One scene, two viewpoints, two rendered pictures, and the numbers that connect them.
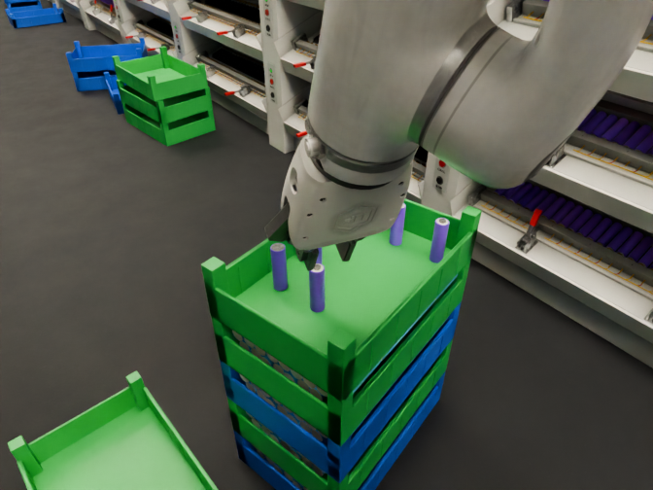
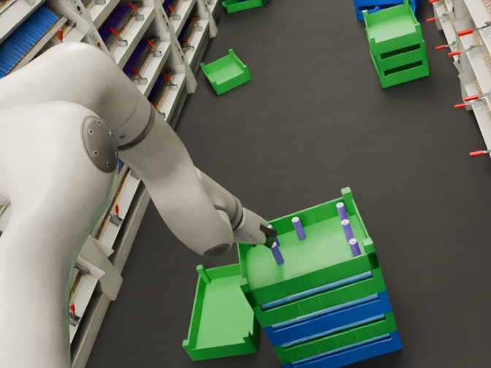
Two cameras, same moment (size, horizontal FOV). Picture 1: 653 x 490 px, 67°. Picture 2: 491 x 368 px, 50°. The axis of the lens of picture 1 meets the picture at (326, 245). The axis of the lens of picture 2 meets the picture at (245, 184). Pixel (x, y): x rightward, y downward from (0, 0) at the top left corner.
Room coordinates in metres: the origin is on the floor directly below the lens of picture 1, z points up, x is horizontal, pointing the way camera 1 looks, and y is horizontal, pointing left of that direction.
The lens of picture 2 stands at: (0.00, -0.76, 1.22)
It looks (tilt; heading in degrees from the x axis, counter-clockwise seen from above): 36 degrees down; 61
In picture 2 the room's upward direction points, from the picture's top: 24 degrees counter-clockwise
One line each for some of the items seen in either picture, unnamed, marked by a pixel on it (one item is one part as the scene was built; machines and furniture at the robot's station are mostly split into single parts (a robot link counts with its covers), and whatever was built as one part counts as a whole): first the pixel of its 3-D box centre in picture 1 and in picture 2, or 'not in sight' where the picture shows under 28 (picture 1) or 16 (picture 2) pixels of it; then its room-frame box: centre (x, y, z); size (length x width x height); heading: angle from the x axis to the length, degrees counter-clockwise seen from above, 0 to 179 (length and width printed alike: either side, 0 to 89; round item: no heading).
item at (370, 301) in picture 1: (351, 261); (301, 245); (0.48, -0.03, 0.36); 0.30 x 0.20 x 0.08; 142
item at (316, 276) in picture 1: (317, 287); (276, 253); (0.43, 0.01, 0.36); 0.02 x 0.02 x 0.06
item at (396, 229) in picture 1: (396, 223); (348, 231); (0.57, -0.10, 0.36); 0.02 x 0.02 x 0.06
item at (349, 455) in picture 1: (347, 347); (318, 288); (0.48, -0.03, 0.20); 0.30 x 0.20 x 0.08; 142
